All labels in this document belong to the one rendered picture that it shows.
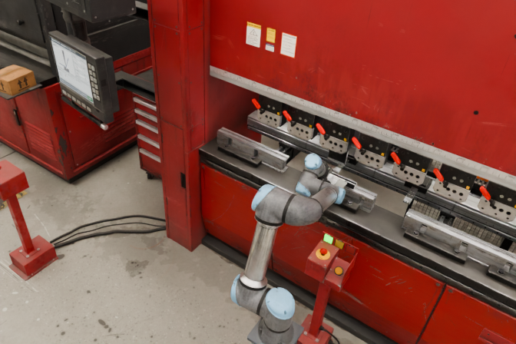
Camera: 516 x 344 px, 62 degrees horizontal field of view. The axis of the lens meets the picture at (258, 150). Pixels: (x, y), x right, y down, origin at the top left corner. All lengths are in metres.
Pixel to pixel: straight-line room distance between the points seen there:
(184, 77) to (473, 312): 1.88
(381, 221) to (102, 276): 1.89
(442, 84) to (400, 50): 0.22
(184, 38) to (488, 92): 1.43
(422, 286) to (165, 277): 1.67
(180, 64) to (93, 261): 1.61
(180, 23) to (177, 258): 1.70
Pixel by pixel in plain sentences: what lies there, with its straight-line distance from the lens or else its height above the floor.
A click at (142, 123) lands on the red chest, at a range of 3.50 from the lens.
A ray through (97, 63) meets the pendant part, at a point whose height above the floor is 1.58.
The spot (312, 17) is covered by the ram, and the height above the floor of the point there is 1.83.
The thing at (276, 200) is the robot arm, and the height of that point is 1.38.
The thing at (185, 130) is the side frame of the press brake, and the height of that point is 1.05.
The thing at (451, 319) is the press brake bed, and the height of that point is 0.56.
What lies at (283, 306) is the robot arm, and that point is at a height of 1.00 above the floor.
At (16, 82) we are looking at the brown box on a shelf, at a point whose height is 1.07.
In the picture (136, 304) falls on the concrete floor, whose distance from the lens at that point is 3.04.
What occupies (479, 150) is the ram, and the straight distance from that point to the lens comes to 2.05.
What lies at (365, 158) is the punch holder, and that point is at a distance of 2.23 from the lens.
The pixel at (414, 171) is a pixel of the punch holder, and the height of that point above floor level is 1.24.
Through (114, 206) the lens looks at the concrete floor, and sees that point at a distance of 3.70.
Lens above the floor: 2.45
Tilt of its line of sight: 35 degrees down
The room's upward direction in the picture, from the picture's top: 4 degrees clockwise
